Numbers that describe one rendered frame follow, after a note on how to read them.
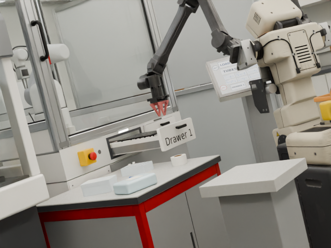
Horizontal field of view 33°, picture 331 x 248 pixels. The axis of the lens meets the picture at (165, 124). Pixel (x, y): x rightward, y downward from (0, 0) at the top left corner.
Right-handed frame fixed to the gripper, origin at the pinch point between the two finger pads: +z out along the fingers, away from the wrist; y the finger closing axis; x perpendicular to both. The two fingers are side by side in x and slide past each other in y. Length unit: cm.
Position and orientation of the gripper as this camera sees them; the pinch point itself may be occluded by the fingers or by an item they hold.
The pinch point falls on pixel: (161, 114)
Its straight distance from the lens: 279.2
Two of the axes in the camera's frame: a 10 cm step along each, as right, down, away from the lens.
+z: 2.2, 9.7, 0.6
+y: 7.7, -1.4, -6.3
